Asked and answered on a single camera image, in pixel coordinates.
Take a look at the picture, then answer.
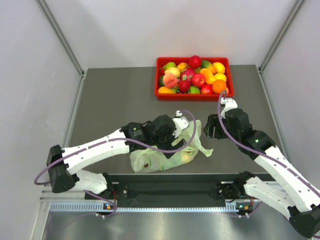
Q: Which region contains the red apple on top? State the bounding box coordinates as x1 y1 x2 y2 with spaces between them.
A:
188 55 202 69

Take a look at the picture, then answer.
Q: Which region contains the yellow mango front left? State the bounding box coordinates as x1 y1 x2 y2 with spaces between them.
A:
157 86 177 94

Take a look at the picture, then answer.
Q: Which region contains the pink peach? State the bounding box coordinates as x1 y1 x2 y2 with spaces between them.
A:
162 73 179 89

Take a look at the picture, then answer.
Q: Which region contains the red apple front right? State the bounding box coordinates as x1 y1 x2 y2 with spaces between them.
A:
200 84 214 95

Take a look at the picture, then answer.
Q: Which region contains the green fruit front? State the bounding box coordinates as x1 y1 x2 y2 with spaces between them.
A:
187 86 201 94

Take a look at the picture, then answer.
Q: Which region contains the red apple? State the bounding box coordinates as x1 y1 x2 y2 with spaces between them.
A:
191 73 206 88
188 55 202 69
200 84 214 95

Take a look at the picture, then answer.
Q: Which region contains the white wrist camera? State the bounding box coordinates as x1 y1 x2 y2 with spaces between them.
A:
220 97 238 113
172 110 190 138

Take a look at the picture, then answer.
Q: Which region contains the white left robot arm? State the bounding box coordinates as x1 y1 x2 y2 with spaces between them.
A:
47 113 190 199

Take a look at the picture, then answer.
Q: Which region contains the orange fruit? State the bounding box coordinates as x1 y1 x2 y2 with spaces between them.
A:
212 79 227 94

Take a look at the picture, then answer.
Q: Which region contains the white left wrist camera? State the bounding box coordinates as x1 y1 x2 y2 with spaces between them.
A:
172 110 190 138

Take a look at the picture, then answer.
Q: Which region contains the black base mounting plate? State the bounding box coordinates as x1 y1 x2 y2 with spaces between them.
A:
109 173 248 207

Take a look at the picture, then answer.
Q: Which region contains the slotted cable duct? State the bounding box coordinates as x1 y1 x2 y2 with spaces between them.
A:
49 201 253 213

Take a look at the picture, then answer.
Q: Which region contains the dark red fruit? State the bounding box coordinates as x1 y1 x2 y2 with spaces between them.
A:
178 80 191 93

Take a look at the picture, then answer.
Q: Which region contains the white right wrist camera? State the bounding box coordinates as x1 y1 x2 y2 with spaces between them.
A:
220 97 238 113

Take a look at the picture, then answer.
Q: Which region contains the red apple centre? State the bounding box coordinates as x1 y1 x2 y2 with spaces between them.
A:
191 73 206 88

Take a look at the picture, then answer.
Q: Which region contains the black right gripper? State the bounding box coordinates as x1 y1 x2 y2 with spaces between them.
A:
203 113 240 142

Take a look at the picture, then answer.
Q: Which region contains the pale green plastic bag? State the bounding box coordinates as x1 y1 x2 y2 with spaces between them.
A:
129 119 214 174

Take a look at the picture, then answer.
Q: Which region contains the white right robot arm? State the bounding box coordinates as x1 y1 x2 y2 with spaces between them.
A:
203 108 320 238

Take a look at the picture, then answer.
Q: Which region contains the dark green avocado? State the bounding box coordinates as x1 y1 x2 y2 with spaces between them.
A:
158 75 165 87

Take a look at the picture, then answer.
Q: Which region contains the orange yellow mango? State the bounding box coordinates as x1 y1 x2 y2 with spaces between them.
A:
199 68 216 85

